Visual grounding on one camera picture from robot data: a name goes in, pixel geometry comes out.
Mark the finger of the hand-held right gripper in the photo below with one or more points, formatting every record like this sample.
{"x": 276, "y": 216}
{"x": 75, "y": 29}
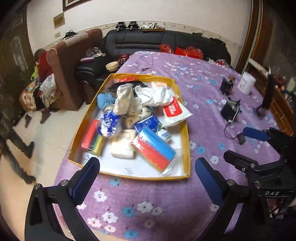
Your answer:
{"x": 254, "y": 133}
{"x": 254, "y": 168}

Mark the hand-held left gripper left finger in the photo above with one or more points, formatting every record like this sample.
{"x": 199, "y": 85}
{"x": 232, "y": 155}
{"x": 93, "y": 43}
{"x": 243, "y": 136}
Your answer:
{"x": 86, "y": 170}

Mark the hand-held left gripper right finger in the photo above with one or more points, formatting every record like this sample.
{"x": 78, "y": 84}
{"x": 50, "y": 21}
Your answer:
{"x": 208, "y": 179}

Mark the yellow cardboard box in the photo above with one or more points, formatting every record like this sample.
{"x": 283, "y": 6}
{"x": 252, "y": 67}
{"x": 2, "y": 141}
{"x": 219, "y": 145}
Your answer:
{"x": 180, "y": 162}

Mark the red yellow green sponge pack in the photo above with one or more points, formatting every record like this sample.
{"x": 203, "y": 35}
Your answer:
{"x": 92, "y": 136}

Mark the blue white bottle bag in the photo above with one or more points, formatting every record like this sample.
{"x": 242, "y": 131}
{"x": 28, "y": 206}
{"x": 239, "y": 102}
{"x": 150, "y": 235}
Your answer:
{"x": 109, "y": 122}

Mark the blue red sponge pack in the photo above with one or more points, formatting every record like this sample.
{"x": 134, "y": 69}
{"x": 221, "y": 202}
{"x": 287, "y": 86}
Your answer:
{"x": 152, "y": 148}

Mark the blue cloth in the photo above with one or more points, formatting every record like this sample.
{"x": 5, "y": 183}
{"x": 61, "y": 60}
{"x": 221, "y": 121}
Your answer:
{"x": 105, "y": 99}

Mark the small white cloth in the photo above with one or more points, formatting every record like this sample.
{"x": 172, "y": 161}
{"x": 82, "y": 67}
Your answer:
{"x": 124, "y": 99}

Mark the black cloth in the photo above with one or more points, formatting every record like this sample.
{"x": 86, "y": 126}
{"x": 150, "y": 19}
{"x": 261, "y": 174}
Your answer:
{"x": 129, "y": 82}

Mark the large white cloth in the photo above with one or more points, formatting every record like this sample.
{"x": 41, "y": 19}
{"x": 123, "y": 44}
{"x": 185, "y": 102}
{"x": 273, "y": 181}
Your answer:
{"x": 155, "y": 96}

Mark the person's right hand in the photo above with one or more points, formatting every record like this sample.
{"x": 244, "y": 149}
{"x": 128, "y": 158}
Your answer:
{"x": 278, "y": 209}

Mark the black capacitor box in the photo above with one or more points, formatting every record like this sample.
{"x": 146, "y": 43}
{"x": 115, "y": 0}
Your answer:
{"x": 242, "y": 138}

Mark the black phone stand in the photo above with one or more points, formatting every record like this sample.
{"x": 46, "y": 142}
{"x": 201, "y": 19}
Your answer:
{"x": 262, "y": 111}

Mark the black electric motor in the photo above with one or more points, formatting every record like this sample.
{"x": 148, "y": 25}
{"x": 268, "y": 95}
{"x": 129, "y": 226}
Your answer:
{"x": 230, "y": 110}

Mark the wooden sideboard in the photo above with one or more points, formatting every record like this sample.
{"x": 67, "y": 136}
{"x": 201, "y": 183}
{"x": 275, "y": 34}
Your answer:
{"x": 277, "y": 97}

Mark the black phone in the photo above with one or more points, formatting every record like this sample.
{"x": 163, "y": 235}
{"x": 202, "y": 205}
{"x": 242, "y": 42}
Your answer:
{"x": 270, "y": 91}

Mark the white plastic jar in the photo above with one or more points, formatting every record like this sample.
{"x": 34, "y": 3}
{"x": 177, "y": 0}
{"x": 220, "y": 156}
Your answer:
{"x": 246, "y": 83}

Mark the battery device with wooden knob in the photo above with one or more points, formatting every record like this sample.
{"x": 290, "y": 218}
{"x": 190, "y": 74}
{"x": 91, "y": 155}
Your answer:
{"x": 226, "y": 85}

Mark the purple floral tablecloth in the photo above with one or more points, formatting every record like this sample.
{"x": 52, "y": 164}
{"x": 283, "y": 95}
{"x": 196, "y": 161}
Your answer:
{"x": 208, "y": 76}

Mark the yellow print tissue pack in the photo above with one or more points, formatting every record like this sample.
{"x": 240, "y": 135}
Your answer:
{"x": 138, "y": 115}

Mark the blue pocket tissue pack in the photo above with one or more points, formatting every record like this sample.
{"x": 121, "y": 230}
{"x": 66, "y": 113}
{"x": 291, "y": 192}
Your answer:
{"x": 148, "y": 124}

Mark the red white wet wipes pack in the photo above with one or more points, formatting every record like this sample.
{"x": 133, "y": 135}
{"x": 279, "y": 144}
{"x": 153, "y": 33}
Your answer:
{"x": 174, "y": 110}

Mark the clear plastic cup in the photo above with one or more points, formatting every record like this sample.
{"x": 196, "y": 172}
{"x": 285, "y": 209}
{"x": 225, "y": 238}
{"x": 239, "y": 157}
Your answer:
{"x": 211, "y": 68}

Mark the brown armchair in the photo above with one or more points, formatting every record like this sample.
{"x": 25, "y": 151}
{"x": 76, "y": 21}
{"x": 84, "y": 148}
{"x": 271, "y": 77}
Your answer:
{"x": 69, "y": 69}

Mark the red plastic bag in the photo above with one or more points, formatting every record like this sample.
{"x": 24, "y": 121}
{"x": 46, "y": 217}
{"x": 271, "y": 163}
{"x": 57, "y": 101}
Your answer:
{"x": 166, "y": 48}
{"x": 189, "y": 52}

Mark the white orange tissue pack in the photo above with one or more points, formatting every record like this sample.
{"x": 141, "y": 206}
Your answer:
{"x": 159, "y": 84}

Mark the round cream container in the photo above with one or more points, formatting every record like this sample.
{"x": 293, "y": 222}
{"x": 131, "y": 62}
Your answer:
{"x": 112, "y": 66}

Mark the purple flat case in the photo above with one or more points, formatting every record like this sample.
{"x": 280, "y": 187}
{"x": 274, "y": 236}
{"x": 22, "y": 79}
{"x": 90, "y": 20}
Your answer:
{"x": 87, "y": 60}

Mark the red glass bowl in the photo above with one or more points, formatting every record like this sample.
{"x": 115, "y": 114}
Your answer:
{"x": 122, "y": 58}

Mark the small black hair clip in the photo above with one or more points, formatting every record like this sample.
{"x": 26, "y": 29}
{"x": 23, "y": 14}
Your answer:
{"x": 146, "y": 68}

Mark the clear plastic bag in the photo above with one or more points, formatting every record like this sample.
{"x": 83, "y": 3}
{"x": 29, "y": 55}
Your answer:
{"x": 93, "y": 52}

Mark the dark wooden cabinet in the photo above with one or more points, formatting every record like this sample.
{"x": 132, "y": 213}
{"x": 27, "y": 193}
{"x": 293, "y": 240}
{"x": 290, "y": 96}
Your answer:
{"x": 11, "y": 58}

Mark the black bag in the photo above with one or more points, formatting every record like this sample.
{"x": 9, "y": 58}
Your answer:
{"x": 69, "y": 34}

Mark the black leather sofa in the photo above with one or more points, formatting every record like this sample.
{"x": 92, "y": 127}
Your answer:
{"x": 150, "y": 44}

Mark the shell ornament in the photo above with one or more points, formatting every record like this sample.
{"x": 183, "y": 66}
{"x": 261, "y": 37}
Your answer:
{"x": 152, "y": 26}

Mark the black clamp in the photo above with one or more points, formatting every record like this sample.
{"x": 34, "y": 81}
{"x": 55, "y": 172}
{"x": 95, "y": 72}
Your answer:
{"x": 132, "y": 25}
{"x": 120, "y": 25}

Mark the wooden door frame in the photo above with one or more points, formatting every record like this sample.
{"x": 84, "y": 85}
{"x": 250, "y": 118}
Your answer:
{"x": 251, "y": 30}

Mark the small gold wall plaque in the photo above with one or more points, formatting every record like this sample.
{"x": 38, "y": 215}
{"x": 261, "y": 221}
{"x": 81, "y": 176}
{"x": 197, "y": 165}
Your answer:
{"x": 59, "y": 20}

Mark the framed wall painting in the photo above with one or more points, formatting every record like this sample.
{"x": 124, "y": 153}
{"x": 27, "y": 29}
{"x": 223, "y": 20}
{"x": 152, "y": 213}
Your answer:
{"x": 74, "y": 4}

